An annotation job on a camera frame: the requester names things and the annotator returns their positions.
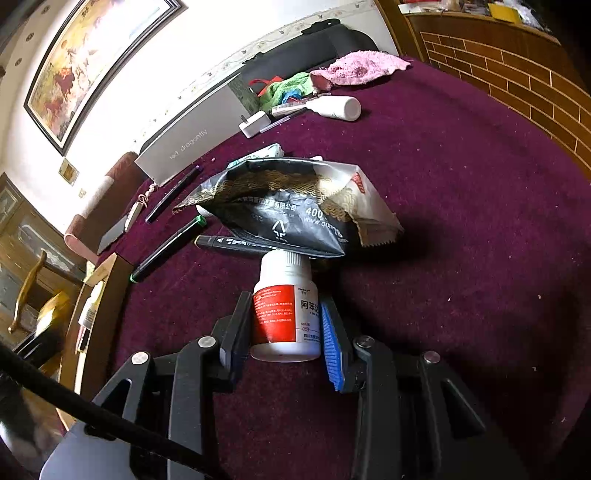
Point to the slim white bottle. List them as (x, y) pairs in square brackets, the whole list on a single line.
[(337, 107)]

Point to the black phone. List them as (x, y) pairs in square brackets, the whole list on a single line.
[(111, 235)]

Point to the wooden chair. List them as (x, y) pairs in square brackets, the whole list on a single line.
[(30, 286)]

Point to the cardboard box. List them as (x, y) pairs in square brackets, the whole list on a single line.
[(115, 286)]

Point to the white bottle with red label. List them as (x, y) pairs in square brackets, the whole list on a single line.
[(281, 314)]

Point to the yellow box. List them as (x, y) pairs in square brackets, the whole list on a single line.
[(503, 11)]

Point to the black pen with purple cap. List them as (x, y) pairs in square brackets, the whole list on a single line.
[(173, 194)]

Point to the black marker with beige end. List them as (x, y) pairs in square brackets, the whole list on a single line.
[(231, 242)]

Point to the small framed plaque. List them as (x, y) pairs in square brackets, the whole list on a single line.
[(69, 171)]

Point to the black leather sofa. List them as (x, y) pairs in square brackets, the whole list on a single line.
[(341, 39)]

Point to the black cloth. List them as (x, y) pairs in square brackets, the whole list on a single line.
[(321, 25)]

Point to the green cloth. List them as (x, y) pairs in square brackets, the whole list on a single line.
[(291, 83)]

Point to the pink towel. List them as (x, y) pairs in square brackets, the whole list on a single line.
[(360, 67)]

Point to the brown armchair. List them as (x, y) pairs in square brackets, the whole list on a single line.
[(92, 207)]

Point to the clear ballpoint pen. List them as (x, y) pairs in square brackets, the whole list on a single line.
[(281, 122)]

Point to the framed painting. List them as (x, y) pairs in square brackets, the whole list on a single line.
[(92, 64)]

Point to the blue cartoon tissue pack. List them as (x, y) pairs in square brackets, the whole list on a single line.
[(263, 154)]

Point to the black marker with green cap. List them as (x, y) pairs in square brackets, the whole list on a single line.
[(166, 251)]

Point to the wooden counter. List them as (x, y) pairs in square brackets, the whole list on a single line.
[(508, 69)]

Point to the small white bottle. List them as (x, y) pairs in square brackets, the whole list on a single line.
[(90, 309)]

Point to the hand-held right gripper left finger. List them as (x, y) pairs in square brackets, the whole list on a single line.
[(233, 350)]

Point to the white charger plug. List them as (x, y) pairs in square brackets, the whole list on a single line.
[(254, 124)]

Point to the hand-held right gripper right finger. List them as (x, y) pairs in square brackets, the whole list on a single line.
[(334, 350)]

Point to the grey shoe box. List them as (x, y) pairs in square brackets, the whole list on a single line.
[(184, 147)]

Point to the white pen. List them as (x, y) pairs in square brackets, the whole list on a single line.
[(288, 110)]

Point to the black and white snack bag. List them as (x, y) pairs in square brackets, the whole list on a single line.
[(277, 207)]

